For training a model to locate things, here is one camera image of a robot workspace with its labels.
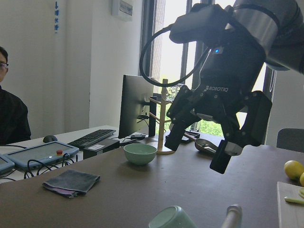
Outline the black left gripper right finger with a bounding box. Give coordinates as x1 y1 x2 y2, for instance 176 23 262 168
209 140 243 174

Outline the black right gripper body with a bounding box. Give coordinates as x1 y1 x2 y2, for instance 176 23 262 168
168 42 272 146

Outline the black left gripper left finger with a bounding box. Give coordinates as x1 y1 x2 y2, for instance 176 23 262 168
165 118 196 151

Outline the green cup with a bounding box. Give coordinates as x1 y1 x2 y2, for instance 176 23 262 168
148 205 197 228

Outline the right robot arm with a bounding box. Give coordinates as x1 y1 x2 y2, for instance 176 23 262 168
165 0 304 173

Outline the metal scoop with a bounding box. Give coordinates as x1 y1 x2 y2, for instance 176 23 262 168
194 138 218 155

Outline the wooden mug tree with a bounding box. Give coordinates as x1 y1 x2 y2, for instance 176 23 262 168
148 87 175 155

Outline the black computer monitor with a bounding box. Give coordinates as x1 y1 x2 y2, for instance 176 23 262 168
118 75 156 139

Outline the green bowl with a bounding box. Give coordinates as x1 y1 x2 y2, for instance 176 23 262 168
123 143 157 165

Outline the yellow lemon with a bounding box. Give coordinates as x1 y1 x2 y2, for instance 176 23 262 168
284 160 304 181
299 173 304 187

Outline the black keyboard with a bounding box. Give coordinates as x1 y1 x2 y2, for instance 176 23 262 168
68 129 116 149

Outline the bamboo cutting board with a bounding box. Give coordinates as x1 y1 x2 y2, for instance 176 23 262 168
277 181 304 228

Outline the grey folded cloth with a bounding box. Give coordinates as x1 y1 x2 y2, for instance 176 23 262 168
42 170 100 195

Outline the pink cloth under grey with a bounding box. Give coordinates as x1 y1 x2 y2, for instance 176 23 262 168
45 187 77 198

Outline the blue teach pendant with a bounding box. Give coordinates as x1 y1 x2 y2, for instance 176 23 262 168
4 141 79 171

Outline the seated person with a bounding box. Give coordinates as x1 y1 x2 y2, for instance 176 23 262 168
0 46 32 146

